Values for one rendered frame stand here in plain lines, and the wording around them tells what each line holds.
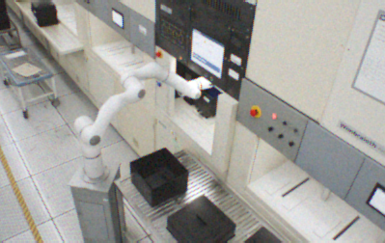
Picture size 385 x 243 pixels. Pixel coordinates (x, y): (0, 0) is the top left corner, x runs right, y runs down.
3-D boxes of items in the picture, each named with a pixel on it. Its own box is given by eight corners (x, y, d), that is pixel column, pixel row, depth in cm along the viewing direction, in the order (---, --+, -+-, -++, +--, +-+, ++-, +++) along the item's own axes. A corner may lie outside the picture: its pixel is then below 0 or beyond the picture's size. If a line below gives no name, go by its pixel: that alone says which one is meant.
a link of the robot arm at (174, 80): (177, 75, 214) (205, 92, 237) (163, 66, 224) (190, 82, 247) (169, 88, 215) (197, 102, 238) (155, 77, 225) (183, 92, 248)
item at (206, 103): (191, 107, 274) (193, 72, 255) (210, 99, 284) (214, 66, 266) (210, 123, 259) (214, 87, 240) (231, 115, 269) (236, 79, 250)
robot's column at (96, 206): (84, 250, 265) (67, 184, 220) (96, 222, 287) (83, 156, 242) (118, 256, 263) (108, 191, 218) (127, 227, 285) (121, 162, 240)
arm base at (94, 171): (76, 180, 223) (71, 160, 212) (87, 161, 238) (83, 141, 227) (103, 185, 222) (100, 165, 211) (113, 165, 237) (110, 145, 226)
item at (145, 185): (165, 165, 240) (165, 147, 230) (188, 190, 223) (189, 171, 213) (129, 180, 226) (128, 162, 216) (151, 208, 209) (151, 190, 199)
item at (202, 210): (164, 228, 199) (165, 213, 191) (203, 203, 215) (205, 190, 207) (197, 263, 181) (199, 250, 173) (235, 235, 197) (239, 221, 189)
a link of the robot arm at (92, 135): (84, 138, 216) (95, 152, 205) (71, 129, 206) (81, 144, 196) (140, 82, 220) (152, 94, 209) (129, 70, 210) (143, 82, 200)
